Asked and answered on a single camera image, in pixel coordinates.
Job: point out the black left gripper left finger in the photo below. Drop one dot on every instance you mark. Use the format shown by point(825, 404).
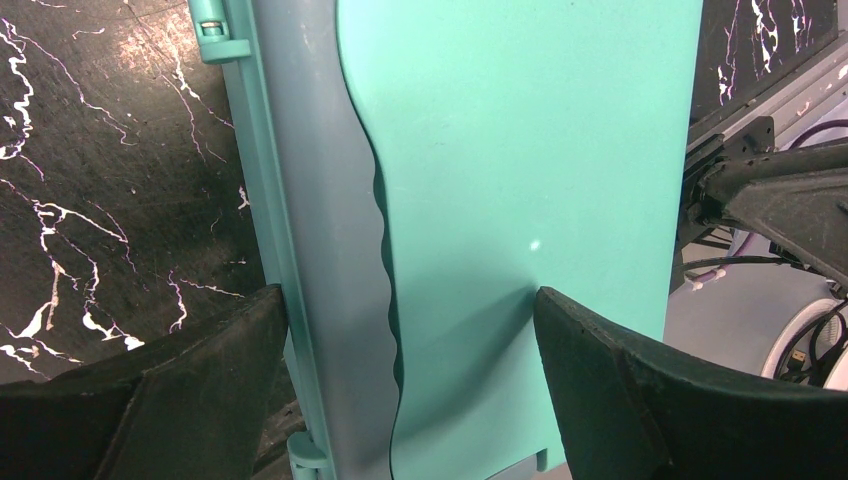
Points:
point(189, 405)

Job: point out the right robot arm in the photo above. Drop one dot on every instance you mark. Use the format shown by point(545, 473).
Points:
point(796, 199)

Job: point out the aluminium rail frame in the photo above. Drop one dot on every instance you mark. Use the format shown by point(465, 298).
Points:
point(793, 101)

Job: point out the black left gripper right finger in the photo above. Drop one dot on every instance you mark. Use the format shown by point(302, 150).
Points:
point(631, 407)

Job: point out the green medicine box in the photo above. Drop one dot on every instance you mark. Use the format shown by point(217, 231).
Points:
point(416, 171)

